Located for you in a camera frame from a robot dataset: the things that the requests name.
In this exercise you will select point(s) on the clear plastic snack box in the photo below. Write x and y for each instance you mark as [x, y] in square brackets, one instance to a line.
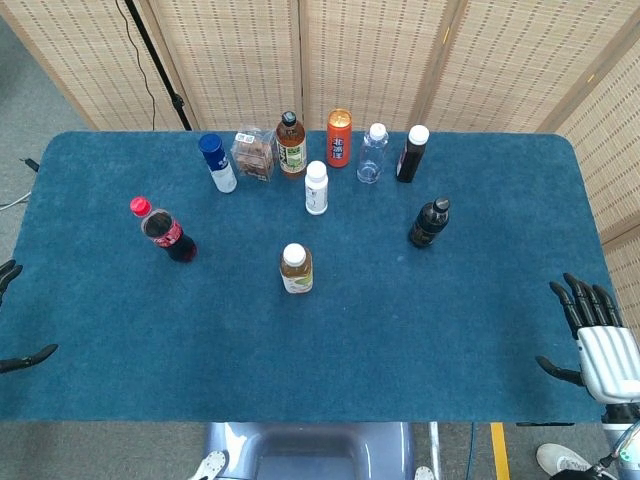
[255, 157]

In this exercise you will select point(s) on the white bottle with blue cap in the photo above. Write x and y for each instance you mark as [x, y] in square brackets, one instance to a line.
[217, 162]

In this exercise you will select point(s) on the green tea bottle white cap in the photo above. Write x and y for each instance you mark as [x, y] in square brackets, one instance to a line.
[296, 275]

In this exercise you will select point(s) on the cola bottle with red cap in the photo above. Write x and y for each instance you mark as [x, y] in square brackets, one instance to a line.
[167, 235]

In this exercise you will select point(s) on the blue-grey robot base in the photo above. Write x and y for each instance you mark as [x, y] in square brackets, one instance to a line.
[310, 450]

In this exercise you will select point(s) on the black floor plug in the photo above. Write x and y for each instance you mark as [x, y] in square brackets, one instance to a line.
[30, 163]

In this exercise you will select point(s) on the black tripod pole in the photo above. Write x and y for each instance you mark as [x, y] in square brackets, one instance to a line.
[160, 67]

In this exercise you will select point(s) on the clear water bottle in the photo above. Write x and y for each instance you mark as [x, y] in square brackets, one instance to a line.
[372, 157]

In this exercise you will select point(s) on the bamboo folding screen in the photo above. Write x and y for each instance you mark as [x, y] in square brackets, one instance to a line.
[240, 60]

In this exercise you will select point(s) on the green-label tea bottle, black cap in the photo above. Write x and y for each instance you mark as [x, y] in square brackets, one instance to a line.
[291, 150]

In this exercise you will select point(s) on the dark juice bottle, white cap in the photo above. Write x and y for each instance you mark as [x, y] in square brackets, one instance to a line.
[411, 160]

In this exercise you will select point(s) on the right black-fingered robot hand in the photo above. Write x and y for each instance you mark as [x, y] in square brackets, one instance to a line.
[607, 360]

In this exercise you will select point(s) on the white perforated foot plate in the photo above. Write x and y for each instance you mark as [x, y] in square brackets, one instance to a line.
[423, 473]
[212, 465]

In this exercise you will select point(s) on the white table leg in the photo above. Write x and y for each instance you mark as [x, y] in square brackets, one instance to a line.
[434, 447]

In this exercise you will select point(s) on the blue table cloth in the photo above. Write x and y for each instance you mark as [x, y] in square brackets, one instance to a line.
[350, 340]

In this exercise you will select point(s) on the white shoe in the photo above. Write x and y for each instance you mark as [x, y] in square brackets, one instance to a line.
[557, 457]

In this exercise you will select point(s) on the orange drink can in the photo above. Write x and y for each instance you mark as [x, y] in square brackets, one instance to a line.
[339, 145]

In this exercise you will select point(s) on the left black-fingered robot hand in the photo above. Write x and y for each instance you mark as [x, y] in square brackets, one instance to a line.
[11, 272]

